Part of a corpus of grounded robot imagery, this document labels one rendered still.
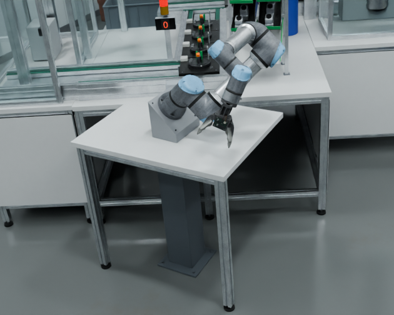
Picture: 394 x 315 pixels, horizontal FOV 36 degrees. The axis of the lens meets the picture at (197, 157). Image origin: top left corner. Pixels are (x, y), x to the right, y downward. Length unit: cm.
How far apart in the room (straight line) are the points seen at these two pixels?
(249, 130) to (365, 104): 149
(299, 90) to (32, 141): 163
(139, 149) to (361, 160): 201
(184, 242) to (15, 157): 120
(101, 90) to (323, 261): 163
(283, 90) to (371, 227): 102
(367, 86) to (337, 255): 131
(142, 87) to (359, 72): 156
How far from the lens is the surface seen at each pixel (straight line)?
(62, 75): 392
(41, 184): 395
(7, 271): 385
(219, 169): 279
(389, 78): 438
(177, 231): 342
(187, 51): 391
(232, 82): 249
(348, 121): 446
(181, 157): 291
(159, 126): 306
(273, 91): 353
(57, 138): 375
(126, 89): 358
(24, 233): 412
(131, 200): 389
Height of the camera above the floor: 232
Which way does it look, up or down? 30 degrees down
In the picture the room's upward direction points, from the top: 5 degrees counter-clockwise
